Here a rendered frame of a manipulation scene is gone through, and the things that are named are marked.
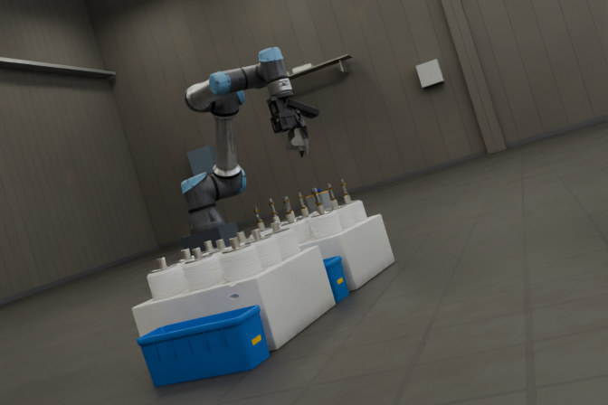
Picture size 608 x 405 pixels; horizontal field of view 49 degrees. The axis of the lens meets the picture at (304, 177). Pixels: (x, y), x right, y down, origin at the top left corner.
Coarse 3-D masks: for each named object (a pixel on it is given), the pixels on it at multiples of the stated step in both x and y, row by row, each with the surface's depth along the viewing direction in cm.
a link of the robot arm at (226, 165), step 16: (224, 96) 256; (240, 96) 260; (224, 112) 260; (224, 128) 266; (224, 144) 270; (224, 160) 274; (224, 176) 276; (240, 176) 282; (224, 192) 279; (240, 192) 284
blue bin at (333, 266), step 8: (336, 256) 206; (328, 264) 196; (336, 264) 201; (328, 272) 197; (336, 272) 200; (336, 280) 198; (344, 280) 203; (336, 288) 197; (344, 288) 202; (336, 296) 197; (344, 296) 201
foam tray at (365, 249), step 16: (368, 224) 230; (320, 240) 211; (336, 240) 208; (352, 240) 214; (368, 240) 226; (384, 240) 238; (352, 256) 211; (368, 256) 222; (384, 256) 234; (352, 272) 208; (368, 272) 219; (352, 288) 208
